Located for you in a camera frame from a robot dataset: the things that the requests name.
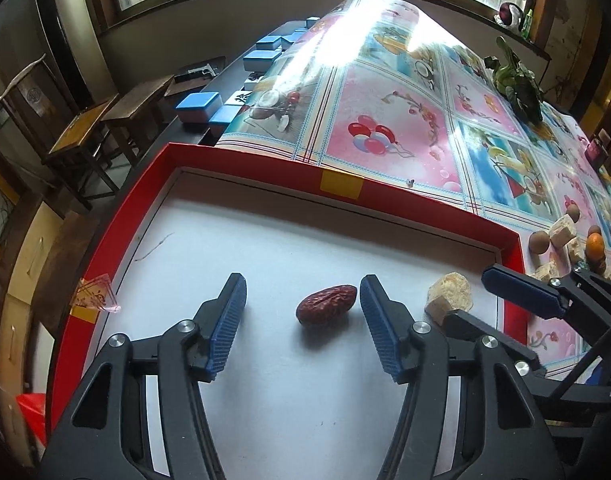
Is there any dark red jar with lid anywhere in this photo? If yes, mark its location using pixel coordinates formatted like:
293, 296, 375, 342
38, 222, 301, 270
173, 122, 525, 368
585, 129, 610, 172

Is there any dark red jujube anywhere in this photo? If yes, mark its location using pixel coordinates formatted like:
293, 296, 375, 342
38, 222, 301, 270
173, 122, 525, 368
296, 285, 357, 326

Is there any wooden stool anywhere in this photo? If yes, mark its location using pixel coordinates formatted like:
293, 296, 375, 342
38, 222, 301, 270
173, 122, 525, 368
102, 75, 173, 167

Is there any brown longan fruit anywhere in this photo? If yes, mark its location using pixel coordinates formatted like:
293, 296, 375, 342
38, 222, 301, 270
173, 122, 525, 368
566, 203, 580, 223
528, 231, 551, 255
587, 224, 601, 235

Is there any wooden chair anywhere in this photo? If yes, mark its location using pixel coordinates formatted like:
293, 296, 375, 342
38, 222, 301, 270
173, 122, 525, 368
0, 56, 120, 210

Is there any red cardboard box tray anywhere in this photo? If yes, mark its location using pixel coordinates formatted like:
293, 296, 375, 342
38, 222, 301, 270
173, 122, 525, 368
40, 143, 528, 479

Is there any blue and white box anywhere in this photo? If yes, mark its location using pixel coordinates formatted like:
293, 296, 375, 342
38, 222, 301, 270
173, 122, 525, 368
175, 92, 223, 125
242, 49, 282, 74

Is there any beige cake chunk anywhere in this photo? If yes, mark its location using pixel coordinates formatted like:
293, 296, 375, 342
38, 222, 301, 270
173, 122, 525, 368
565, 237, 585, 266
531, 260, 560, 284
548, 214, 577, 249

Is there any green bottle on sill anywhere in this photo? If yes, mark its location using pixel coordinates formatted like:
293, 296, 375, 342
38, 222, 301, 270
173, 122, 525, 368
521, 9, 533, 40

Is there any large orange tangerine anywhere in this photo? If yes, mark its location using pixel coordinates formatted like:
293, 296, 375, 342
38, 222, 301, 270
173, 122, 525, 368
585, 232, 605, 262

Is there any dark green leafy vegetable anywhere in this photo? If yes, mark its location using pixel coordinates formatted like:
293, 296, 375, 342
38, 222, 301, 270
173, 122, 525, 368
483, 36, 543, 126

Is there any beige hexagonal cake piece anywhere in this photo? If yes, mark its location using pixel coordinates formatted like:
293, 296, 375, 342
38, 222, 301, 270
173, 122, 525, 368
425, 272, 473, 325

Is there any colourful fruit print tablecloth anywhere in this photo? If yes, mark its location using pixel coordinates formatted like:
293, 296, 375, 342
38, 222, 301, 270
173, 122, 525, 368
214, 0, 611, 386

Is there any red plastic bag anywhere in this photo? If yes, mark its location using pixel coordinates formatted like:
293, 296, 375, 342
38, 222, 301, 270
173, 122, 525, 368
16, 392, 47, 446

